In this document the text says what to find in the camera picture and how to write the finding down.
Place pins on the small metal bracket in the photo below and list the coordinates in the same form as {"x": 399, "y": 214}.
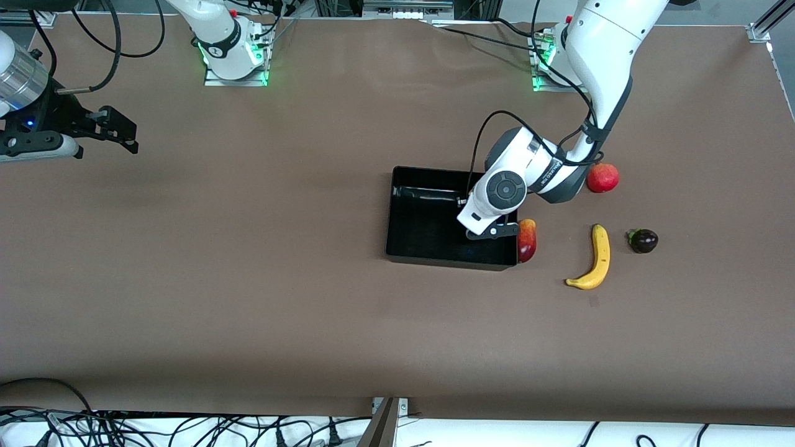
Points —
{"x": 404, "y": 406}

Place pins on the red pomegranate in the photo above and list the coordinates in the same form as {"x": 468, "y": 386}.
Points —
{"x": 604, "y": 179}

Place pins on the yellow banana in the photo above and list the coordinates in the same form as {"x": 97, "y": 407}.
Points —
{"x": 600, "y": 257}

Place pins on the dark purple eggplant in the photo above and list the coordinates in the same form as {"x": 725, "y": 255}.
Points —
{"x": 644, "y": 241}

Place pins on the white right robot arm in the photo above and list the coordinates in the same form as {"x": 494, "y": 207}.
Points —
{"x": 217, "y": 31}

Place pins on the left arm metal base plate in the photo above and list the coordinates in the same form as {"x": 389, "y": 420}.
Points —
{"x": 540, "y": 87}

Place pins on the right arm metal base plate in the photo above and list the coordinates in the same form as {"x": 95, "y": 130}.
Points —
{"x": 214, "y": 82}

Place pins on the dark grey beam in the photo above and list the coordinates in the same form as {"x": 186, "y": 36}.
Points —
{"x": 380, "y": 428}

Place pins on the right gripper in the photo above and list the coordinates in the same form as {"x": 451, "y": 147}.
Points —
{"x": 60, "y": 114}

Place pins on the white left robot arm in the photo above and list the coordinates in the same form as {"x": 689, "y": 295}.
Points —
{"x": 608, "y": 43}

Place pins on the black plastic box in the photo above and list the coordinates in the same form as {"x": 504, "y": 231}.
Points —
{"x": 428, "y": 236}

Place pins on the white socket strip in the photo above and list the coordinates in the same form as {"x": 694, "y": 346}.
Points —
{"x": 407, "y": 12}

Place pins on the red yellow mango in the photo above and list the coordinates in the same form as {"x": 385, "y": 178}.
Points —
{"x": 528, "y": 242}

